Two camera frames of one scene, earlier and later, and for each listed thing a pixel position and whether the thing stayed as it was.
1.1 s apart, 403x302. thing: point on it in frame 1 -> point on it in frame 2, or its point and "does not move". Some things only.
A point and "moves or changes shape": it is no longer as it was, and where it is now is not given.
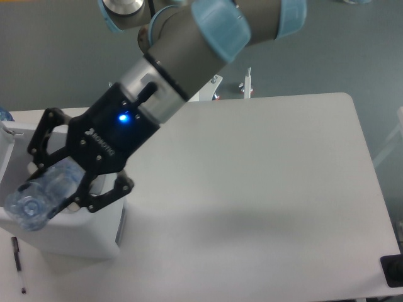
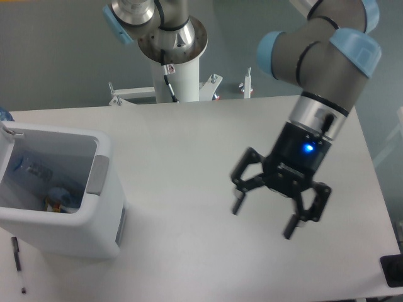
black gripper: (100, 141) -> (290, 168)
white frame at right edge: (398, 131) does not move
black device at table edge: (392, 267) does not move
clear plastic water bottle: (32, 203) moves or changes shape
